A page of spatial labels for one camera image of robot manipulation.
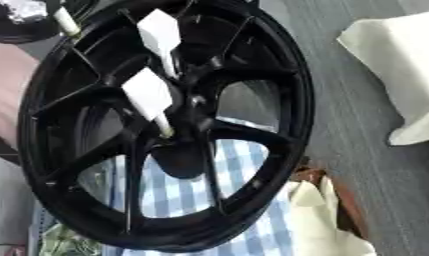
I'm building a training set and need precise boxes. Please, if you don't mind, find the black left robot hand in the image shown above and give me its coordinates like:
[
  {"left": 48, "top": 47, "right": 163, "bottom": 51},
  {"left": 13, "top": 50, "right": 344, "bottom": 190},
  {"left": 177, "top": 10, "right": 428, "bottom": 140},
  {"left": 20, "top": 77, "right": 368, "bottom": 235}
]
[{"left": 0, "top": 0, "right": 101, "bottom": 45}]

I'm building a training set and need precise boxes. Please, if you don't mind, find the black spoked wheel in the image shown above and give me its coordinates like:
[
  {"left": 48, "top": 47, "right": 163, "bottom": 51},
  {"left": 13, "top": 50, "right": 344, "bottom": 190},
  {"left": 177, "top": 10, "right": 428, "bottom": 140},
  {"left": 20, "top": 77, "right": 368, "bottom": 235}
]
[{"left": 14, "top": 0, "right": 318, "bottom": 253}]

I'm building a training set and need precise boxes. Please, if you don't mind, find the green patterned bag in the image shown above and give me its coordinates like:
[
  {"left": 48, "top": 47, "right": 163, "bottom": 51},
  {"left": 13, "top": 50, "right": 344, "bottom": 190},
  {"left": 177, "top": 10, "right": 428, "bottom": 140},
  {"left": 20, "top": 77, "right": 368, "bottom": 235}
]
[{"left": 37, "top": 222, "right": 104, "bottom": 256}]

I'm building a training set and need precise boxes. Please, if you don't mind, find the cream crumpled cloth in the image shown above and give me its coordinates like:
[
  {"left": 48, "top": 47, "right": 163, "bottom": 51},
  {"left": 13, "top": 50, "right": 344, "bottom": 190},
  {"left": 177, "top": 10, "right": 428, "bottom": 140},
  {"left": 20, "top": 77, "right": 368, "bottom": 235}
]
[{"left": 285, "top": 179, "right": 379, "bottom": 256}]

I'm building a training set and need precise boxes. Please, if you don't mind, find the white draped cloth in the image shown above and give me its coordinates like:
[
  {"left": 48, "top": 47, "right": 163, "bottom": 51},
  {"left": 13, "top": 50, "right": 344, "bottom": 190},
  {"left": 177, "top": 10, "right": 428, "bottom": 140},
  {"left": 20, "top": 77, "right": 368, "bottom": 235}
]
[{"left": 336, "top": 9, "right": 429, "bottom": 147}]

